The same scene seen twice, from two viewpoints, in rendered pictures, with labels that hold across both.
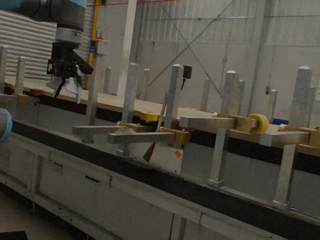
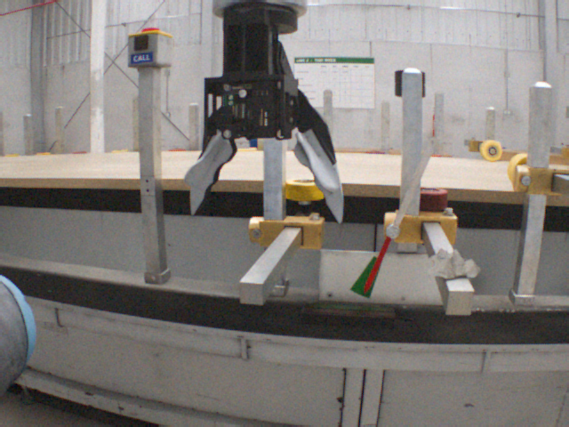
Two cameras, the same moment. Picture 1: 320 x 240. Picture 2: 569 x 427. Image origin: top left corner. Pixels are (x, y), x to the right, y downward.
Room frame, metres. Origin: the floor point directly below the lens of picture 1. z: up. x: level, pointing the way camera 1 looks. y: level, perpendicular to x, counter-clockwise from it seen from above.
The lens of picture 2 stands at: (0.82, 0.53, 1.04)
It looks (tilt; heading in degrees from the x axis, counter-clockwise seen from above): 12 degrees down; 332
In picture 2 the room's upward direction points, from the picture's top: straight up
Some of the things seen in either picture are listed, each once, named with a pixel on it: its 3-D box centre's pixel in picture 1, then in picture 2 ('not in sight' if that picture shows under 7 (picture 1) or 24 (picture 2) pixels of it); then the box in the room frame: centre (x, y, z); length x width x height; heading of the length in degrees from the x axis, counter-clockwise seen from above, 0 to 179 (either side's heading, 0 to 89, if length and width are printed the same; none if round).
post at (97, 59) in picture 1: (92, 99); (149, 176); (1.75, 0.35, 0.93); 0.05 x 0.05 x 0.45; 51
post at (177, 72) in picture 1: (170, 123); (409, 200); (1.42, -0.04, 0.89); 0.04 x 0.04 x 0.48; 51
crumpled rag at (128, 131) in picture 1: (127, 130); (453, 258); (1.18, 0.11, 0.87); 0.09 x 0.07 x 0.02; 141
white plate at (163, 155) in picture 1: (156, 155); (388, 278); (1.42, 0.00, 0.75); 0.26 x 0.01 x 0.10; 51
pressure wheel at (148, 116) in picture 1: (147, 123); (304, 206); (1.63, 0.06, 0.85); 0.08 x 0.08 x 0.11
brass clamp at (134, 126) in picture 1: (129, 129); (286, 231); (1.56, 0.13, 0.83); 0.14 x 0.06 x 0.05; 51
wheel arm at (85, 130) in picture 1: (116, 130); (285, 247); (1.48, 0.18, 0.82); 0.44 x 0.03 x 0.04; 141
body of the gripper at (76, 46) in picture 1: (65, 61); (257, 77); (1.21, 0.35, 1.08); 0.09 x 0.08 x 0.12; 139
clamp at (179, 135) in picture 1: (173, 135); (420, 226); (1.41, -0.06, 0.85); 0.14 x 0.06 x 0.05; 51
